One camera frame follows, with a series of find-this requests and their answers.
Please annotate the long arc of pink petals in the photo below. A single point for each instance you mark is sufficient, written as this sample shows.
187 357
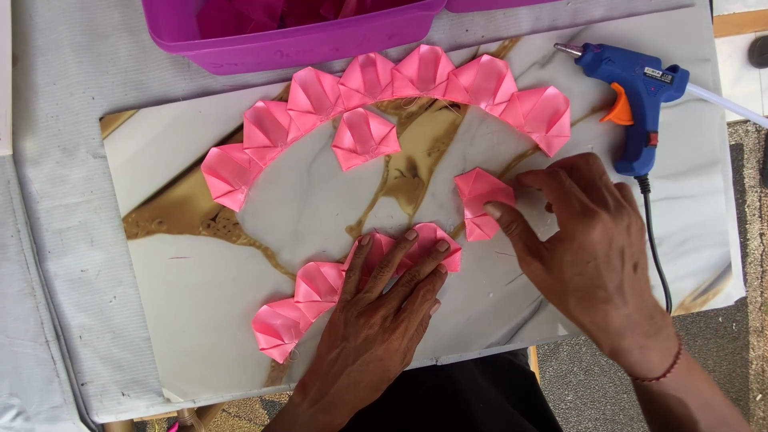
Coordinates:
312 99

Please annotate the person's right hand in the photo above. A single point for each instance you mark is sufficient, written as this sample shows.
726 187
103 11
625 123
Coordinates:
594 258

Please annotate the wooden strip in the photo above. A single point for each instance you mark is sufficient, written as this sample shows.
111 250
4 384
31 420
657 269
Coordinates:
741 23

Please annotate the blue hot glue gun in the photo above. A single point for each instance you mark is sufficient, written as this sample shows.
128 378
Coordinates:
636 90

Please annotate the grey tablecloth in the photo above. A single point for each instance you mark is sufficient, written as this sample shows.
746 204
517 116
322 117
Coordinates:
60 180

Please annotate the person's black clothing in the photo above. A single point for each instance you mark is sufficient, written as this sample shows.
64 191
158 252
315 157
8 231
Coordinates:
468 396

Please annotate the person's left hand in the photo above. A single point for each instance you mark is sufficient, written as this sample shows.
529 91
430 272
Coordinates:
366 336

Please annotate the pink ribbon petal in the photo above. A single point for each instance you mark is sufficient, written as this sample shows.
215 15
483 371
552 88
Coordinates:
474 192
365 139

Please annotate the purple plastic basket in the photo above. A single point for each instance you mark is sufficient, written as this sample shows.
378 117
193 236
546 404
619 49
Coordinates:
498 5
288 51

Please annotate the white glue stick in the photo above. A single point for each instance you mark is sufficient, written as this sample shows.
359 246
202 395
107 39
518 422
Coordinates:
729 105

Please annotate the dark round object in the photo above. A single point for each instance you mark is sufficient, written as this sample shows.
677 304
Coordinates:
759 53

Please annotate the marble pattern board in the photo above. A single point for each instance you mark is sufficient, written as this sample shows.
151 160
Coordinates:
300 204

